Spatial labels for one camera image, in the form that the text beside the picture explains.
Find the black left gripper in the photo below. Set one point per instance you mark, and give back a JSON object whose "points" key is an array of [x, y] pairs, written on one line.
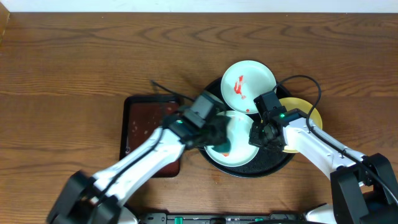
{"points": [[219, 131]]}

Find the round black tray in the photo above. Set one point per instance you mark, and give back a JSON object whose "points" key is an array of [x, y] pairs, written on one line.
{"points": [[266, 161]]}

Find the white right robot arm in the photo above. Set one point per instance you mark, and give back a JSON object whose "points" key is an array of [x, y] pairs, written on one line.
{"points": [[363, 188]]}

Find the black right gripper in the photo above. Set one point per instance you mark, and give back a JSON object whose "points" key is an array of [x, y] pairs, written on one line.
{"points": [[255, 140]]}

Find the mint plate with red streak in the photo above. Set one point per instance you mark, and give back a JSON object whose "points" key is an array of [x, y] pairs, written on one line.
{"points": [[243, 82]]}

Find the green sponge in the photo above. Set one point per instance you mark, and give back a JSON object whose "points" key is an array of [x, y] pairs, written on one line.
{"points": [[223, 148]]}

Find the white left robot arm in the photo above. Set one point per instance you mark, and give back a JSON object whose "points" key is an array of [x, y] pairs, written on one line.
{"points": [[101, 197]]}

